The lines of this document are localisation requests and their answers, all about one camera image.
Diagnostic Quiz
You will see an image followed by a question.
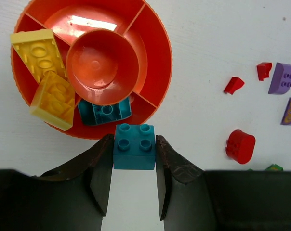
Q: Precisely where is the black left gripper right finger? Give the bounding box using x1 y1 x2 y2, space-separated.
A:
156 135 291 231

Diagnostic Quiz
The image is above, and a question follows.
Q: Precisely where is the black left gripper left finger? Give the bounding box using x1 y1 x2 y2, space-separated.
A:
0 134 114 231

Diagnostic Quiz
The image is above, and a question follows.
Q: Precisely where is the small teal lego brick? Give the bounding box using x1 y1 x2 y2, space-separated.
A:
113 123 156 170

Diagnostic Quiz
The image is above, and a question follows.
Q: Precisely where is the teal arched lego brick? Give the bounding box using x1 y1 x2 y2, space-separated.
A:
78 98 132 126

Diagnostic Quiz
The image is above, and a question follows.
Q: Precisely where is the long yellow lego brick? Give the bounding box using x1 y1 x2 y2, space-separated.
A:
10 29 67 83

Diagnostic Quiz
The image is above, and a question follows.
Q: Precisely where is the red rounded lego brick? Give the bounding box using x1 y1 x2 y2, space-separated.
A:
225 129 256 164

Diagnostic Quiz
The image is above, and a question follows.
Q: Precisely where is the green lego brick right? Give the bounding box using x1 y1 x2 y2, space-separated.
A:
265 164 284 171

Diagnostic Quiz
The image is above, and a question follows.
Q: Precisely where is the small red lego slope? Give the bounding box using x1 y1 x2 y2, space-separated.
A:
256 62 272 81
223 77 245 95

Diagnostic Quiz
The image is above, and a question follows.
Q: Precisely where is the purple lego brick with studs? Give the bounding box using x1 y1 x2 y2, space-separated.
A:
268 62 291 95

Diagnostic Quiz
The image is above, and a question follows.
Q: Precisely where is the orange round divided container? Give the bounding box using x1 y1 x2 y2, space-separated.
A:
11 0 172 139

